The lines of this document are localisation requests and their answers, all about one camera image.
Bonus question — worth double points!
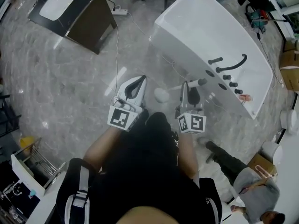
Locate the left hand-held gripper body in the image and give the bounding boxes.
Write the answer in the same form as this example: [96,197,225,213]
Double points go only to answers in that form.
[107,97,144,133]

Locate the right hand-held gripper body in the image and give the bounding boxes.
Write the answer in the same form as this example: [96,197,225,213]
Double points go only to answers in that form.
[174,104,208,135]

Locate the white bathtub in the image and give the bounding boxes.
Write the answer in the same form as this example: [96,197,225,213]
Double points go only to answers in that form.
[149,0,274,120]

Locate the person's right forearm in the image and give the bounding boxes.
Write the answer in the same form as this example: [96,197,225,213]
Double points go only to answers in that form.
[178,132,199,181]

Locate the person's left forearm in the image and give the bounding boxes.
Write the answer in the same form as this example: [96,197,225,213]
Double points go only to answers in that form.
[83,126,122,175]

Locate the person's black trousers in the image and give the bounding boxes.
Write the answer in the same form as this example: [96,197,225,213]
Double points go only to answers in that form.
[116,112,180,172]

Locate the black hand shower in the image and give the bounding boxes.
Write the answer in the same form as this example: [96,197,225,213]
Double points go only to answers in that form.
[207,57,224,65]

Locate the black curved faucet spout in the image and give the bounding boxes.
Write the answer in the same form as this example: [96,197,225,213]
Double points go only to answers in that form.
[215,54,248,73]

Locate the small cardboard box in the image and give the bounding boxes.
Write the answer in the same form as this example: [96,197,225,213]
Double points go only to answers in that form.
[247,153,278,179]

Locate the dark wooden sink cabinet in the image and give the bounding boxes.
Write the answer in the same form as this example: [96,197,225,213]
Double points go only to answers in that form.
[27,0,118,55]

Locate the person's black top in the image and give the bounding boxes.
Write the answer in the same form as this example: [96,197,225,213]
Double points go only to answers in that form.
[56,157,222,224]

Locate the white power strip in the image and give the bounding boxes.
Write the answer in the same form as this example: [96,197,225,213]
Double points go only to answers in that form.
[111,8,128,16]

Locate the yellow container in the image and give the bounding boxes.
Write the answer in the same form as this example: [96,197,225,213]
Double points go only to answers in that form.
[20,136,38,150]

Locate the white toilet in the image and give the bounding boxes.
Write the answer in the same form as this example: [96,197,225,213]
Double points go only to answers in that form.
[279,108,299,135]

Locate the large cardboard box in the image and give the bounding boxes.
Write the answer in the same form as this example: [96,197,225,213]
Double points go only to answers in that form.
[279,41,299,93]

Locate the green power tool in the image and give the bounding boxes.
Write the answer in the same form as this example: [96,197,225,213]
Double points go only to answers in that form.
[245,3,269,34]

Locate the black metal shelf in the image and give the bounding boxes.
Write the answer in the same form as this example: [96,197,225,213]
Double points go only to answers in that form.
[0,94,21,137]

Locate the white counter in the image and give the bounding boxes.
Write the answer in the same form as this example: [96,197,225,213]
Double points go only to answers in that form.
[10,153,67,224]

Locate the white shoulder strap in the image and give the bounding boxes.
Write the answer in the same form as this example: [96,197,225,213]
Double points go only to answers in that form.
[205,196,222,224]
[64,166,91,224]

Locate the metal wire rack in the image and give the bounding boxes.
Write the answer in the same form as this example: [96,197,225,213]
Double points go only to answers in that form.
[16,138,67,189]

